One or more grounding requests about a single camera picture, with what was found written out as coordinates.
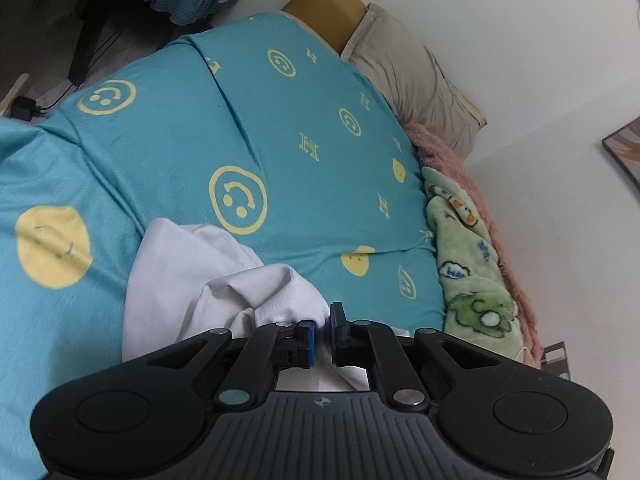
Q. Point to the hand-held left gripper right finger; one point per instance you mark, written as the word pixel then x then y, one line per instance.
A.
pixel 336 332

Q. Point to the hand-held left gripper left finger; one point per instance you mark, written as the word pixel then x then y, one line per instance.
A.
pixel 309 345

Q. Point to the white T-shirt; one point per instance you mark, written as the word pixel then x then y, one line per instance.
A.
pixel 175 280

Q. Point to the green frog-print blanket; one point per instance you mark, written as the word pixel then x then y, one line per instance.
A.
pixel 465 270

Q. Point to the pink fuzzy blanket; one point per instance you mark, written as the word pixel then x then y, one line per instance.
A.
pixel 450 155

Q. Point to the teal smiley-print bed sheet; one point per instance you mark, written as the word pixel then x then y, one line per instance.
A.
pixel 150 160

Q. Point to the grey pillow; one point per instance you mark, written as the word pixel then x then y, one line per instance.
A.
pixel 410 75

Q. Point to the mustard padded headboard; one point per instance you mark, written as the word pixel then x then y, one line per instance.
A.
pixel 325 5

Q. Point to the framed picture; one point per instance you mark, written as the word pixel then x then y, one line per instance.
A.
pixel 625 150

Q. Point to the black power adapter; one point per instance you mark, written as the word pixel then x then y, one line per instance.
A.
pixel 25 109

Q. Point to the wooden board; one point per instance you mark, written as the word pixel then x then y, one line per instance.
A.
pixel 14 92

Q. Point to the dark metal bracket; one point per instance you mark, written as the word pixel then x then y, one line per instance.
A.
pixel 557 357

